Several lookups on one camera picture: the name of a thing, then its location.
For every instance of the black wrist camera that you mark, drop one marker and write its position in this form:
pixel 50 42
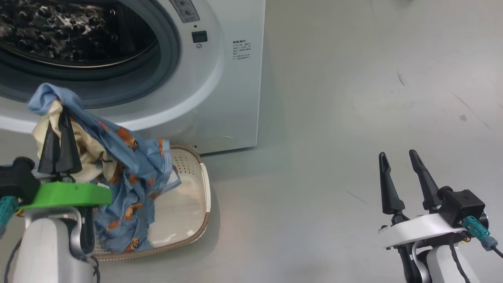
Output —
pixel 463 204
pixel 17 181

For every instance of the cream garment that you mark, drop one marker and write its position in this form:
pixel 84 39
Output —
pixel 88 157

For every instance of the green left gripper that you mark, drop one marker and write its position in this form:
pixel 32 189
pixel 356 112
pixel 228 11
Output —
pixel 67 194

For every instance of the white front-load washing machine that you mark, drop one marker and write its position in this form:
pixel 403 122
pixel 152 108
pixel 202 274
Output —
pixel 220 98

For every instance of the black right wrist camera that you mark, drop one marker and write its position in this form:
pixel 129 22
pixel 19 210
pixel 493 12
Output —
pixel 463 204

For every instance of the stainless steel washing machine drum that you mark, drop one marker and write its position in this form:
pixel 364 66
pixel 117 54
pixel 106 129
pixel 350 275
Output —
pixel 59 27

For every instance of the blue printed garment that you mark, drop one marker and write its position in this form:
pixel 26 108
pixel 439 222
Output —
pixel 133 173

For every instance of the grey warning sticker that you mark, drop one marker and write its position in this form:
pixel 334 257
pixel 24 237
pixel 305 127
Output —
pixel 184 10

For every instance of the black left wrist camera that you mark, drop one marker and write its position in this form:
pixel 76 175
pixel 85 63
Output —
pixel 17 181

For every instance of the cream perforated laundry basket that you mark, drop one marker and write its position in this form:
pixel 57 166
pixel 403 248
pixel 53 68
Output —
pixel 188 204

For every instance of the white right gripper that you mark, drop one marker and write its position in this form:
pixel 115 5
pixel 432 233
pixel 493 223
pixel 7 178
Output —
pixel 416 230

